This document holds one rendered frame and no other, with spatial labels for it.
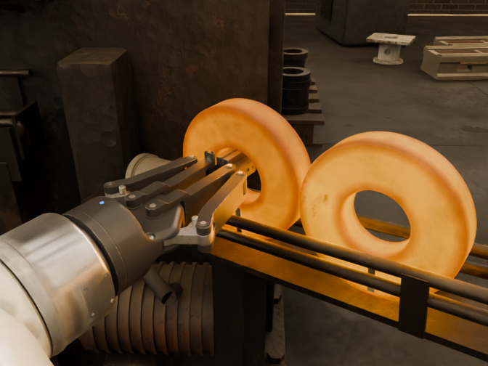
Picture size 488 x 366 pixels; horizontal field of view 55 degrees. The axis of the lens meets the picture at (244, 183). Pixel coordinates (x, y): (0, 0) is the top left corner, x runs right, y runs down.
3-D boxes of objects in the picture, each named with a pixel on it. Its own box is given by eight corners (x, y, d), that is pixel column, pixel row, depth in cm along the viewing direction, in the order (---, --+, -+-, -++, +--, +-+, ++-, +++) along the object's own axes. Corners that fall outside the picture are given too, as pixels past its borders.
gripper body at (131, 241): (60, 277, 40) (142, 224, 46) (127, 319, 35) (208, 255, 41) (38, 201, 36) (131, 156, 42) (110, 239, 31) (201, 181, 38)
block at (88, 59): (102, 184, 82) (79, 44, 71) (147, 185, 82) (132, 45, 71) (80, 217, 72) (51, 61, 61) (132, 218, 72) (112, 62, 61)
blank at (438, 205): (311, 120, 45) (293, 130, 42) (490, 141, 36) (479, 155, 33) (315, 257, 51) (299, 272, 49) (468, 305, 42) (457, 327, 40)
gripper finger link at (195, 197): (140, 205, 38) (152, 211, 38) (228, 155, 46) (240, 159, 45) (147, 244, 40) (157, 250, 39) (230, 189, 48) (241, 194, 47)
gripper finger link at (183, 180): (139, 240, 41) (128, 235, 41) (219, 185, 49) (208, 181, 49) (133, 202, 39) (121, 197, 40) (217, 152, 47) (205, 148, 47)
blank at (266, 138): (193, 87, 52) (171, 96, 50) (316, 108, 44) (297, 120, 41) (208, 206, 60) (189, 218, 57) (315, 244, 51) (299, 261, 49)
